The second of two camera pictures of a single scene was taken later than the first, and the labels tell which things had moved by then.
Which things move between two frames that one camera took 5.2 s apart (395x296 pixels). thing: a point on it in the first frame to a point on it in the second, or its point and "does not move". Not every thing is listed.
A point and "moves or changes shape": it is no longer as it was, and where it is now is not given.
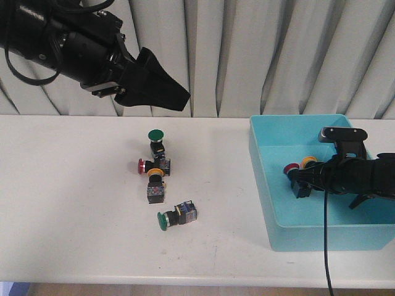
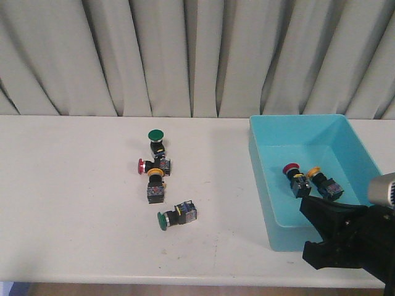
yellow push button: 307,160 moves or changes shape
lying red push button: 144,166 does not move
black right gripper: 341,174 to 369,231
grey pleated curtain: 274,58 does not move
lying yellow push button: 155,187 does not move
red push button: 302,189 does not move
